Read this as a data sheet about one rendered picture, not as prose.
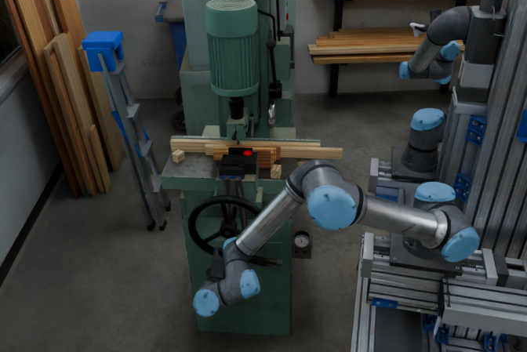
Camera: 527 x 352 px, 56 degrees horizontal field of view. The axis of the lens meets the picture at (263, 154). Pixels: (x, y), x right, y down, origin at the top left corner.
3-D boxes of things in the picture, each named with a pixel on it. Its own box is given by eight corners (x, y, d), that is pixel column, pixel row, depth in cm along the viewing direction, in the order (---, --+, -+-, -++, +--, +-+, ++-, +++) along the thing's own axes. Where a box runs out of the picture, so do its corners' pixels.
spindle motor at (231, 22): (207, 97, 175) (200, 10, 158) (216, 77, 190) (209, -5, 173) (256, 99, 174) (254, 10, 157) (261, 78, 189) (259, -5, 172)
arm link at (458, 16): (438, 30, 166) (399, 86, 214) (471, 30, 167) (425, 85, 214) (434, 0, 169) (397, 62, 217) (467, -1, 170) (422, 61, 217)
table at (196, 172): (154, 205, 182) (153, 191, 178) (174, 158, 207) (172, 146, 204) (321, 211, 177) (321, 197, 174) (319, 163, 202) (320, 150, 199)
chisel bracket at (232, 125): (227, 143, 189) (226, 123, 185) (232, 125, 201) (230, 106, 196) (246, 143, 189) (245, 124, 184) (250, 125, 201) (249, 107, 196)
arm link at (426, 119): (405, 135, 205) (408, 106, 198) (437, 134, 205) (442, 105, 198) (412, 150, 195) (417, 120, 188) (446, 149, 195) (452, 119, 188)
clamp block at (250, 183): (216, 200, 178) (214, 179, 173) (221, 178, 189) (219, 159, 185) (256, 201, 177) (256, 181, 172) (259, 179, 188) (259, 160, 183)
